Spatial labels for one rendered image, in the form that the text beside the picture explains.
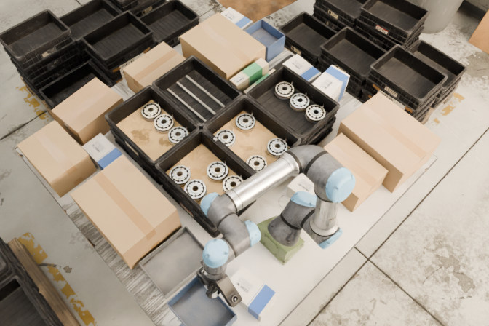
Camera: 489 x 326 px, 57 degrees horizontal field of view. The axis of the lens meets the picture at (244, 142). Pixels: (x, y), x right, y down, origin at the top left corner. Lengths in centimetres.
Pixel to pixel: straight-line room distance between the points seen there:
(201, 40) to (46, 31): 133
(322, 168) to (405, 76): 174
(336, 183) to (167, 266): 97
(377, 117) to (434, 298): 121
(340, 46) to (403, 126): 120
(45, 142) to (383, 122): 170
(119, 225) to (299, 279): 84
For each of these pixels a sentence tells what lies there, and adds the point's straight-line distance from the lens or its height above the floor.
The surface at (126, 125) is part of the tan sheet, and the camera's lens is 243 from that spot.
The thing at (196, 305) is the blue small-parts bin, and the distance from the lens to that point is 174.
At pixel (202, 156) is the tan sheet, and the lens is 226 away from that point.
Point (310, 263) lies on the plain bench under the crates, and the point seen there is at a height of 70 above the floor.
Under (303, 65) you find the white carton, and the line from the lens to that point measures 269.
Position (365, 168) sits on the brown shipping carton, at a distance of 226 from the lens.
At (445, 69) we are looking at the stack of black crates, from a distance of 367.
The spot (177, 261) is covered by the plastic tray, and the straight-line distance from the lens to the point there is 218.
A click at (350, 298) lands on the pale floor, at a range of 291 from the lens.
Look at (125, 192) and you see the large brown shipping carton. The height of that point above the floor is 90.
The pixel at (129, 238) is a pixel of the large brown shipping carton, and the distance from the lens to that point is 204.
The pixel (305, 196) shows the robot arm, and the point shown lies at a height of 100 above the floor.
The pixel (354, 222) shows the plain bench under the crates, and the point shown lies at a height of 70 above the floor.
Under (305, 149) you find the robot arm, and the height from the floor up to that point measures 142.
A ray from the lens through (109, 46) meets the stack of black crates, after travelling 334.
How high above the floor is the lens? 275
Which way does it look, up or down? 57 degrees down
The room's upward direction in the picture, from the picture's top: straight up
